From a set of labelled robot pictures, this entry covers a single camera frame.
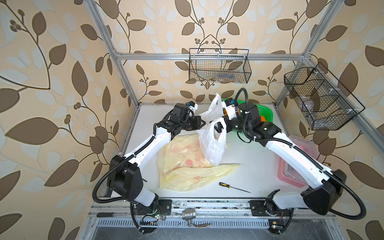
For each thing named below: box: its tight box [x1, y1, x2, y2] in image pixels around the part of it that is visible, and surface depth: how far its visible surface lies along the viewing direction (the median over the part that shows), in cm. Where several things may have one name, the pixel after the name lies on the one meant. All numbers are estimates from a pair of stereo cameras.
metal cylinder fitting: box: [182, 208, 196, 221], surface depth 71 cm
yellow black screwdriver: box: [219, 182, 252, 194], surface depth 82 cm
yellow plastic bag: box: [157, 134, 241, 192], surface depth 86 cm
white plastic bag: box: [197, 93, 227, 166], surface depth 69 cm
